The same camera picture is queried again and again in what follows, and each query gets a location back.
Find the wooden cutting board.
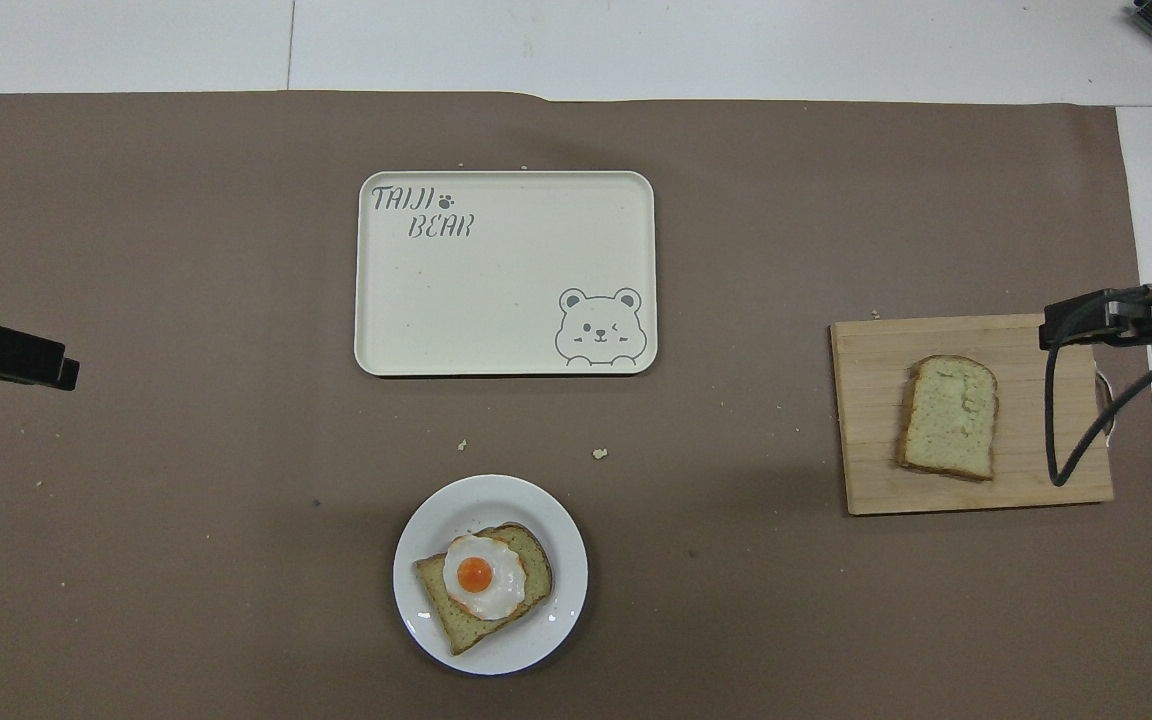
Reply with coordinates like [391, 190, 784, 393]
[829, 314, 1115, 517]

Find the bread slice under egg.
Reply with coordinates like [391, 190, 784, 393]
[414, 522, 555, 656]

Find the cream tray with bear print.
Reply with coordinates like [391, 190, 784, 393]
[354, 170, 658, 377]

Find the white round plate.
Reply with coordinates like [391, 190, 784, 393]
[393, 474, 589, 676]

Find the fried egg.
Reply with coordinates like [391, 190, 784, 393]
[443, 534, 528, 621]

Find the plain bread slice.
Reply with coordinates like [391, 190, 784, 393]
[896, 355, 999, 482]

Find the black cable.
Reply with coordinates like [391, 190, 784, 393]
[1044, 289, 1152, 488]

